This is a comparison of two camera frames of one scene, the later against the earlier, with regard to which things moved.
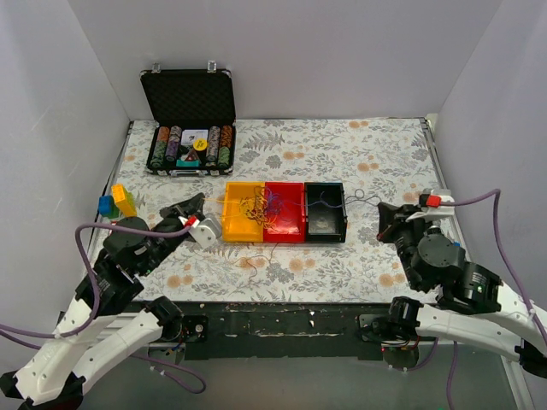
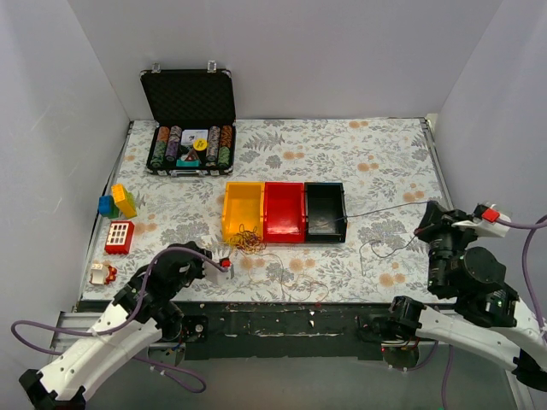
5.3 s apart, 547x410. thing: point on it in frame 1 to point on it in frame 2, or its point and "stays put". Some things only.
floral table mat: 384,160 stays put
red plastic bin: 285,212 stays put
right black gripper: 397,226 to 438,219
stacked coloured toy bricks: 120,204 stays put
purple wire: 274,202 to 373,240
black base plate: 287,330 stays put
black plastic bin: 326,213 stays put
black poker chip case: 194,126 stays put
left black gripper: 172,219 to 188,253
